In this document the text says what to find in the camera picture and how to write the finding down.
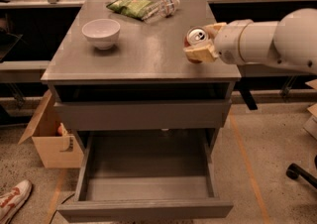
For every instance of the brown cardboard box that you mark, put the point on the brown cardboard box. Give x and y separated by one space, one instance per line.
56 148

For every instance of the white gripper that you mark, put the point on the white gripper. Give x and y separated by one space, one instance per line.
228 44

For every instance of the black office chair base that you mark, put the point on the black office chair base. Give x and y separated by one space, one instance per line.
294 171

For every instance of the white and red sneaker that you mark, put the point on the white and red sneaker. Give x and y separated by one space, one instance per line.
13 200

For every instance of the red coke can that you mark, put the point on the red coke can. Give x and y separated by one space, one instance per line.
196 36

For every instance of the grey drawer cabinet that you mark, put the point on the grey drawer cabinet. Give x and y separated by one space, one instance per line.
146 64

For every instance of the clear plastic water bottle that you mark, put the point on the clear plastic water bottle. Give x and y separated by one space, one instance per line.
160 9

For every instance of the open grey middle drawer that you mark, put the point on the open grey middle drawer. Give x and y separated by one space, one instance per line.
146 175

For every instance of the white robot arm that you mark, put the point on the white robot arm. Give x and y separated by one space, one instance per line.
290 43

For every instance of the closed grey top drawer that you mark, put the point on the closed grey top drawer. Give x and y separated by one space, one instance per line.
110 116

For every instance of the white ceramic bowl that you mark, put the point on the white ceramic bowl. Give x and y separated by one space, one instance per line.
102 34

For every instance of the green chip bag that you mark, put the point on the green chip bag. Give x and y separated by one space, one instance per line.
130 8

